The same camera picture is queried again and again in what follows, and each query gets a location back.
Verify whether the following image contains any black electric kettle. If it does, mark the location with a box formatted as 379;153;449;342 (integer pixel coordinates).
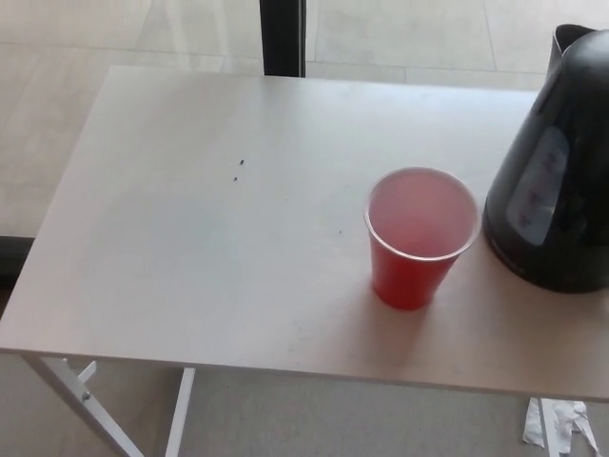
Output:
482;24;609;295

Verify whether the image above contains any red plastic cup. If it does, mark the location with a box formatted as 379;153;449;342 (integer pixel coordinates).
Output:
362;166;481;312

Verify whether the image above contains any crumpled white paper tissue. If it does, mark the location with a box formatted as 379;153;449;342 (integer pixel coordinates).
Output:
521;397;601;457

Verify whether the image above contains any black vertical window post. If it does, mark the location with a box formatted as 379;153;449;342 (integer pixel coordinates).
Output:
259;0;308;79

